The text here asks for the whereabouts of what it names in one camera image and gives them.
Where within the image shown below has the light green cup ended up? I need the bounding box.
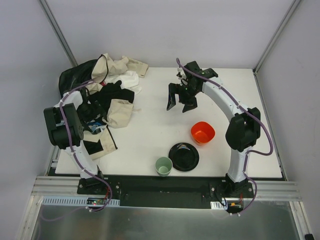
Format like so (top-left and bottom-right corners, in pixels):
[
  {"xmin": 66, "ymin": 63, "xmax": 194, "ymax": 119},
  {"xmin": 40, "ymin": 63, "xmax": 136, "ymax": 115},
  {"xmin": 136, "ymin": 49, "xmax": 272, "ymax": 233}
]
[{"xmin": 155, "ymin": 157, "xmax": 173, "ymax": 177}]

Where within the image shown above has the beige canvas cloth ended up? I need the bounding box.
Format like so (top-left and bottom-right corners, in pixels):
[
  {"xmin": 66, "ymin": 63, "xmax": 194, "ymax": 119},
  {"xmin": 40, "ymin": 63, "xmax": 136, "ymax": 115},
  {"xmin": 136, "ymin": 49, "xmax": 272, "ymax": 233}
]
[{"xmin": 89, "ymin": 53, "xmax": 149, "ymax": 160}]

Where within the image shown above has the black round plate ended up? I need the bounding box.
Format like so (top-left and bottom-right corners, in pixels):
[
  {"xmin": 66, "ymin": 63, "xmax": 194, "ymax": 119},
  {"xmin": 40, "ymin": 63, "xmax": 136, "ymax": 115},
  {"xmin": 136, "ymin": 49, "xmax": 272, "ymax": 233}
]
[{"xmin": 168, "ymin": 142, "xmax": 200, "ymax": 172}]

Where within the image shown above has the white cloth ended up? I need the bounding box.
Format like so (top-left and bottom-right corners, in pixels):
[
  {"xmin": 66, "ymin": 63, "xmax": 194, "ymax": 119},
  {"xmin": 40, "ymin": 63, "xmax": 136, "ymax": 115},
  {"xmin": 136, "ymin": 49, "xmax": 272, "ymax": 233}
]
[{"xmin": 113, "ymin": 70, "xmax": 142, "ymax": 95}]

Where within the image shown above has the black cloth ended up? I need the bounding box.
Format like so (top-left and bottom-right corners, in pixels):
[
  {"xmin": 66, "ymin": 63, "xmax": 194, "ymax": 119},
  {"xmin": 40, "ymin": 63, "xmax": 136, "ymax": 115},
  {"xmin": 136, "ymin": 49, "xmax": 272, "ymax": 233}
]
[{"xmin": 58, "ymin": 59, "xmax": 135, "ymax": 158}]

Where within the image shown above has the orange plastic bowl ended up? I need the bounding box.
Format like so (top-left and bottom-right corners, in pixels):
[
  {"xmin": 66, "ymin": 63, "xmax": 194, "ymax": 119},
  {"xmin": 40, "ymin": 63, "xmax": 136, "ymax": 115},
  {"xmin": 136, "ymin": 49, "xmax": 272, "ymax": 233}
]
[{"xmin": 190, "ymin": 121, "xmax": 216, "ymax": 146}]

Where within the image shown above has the white slotted cable duct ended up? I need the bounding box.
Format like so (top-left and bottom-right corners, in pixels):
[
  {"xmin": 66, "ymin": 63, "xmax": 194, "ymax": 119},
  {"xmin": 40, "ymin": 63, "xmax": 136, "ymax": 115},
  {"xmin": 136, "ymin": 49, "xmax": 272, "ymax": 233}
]
[{"xmin": 42, "ymin": 196, "xmax": 120, "ymax": 208}]

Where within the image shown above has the aluminium frame rail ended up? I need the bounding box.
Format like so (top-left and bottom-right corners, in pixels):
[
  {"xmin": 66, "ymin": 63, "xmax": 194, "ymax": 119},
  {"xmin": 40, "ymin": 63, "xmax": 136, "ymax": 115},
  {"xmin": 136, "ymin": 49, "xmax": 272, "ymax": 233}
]
[{"xmin": 31, "ymin": 175, "xmax": 302, "ymax": 202}]

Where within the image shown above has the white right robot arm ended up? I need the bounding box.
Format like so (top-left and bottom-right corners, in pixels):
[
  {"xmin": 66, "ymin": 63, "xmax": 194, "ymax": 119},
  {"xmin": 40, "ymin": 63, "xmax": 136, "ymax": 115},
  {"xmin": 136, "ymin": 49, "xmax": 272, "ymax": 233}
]
[{"xmin": 176, "ymin": 61, "xmax": 263, "ymax": 192}]

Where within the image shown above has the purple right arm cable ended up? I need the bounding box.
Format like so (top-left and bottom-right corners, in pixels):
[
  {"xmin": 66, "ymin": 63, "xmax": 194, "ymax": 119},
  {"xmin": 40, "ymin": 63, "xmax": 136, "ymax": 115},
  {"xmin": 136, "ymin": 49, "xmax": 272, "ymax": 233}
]
[{"xmin": 176, "ymin": 57, "xmax": 274, "ymax": 217}]

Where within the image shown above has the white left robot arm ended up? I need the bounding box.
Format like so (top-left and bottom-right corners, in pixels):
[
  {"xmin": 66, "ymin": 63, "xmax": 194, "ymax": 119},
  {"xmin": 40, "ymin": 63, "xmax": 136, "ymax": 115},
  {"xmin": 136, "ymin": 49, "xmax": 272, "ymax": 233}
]
[{"xmin": 43, "ymin": 80, "xmax": 108, "ymax": 185}]

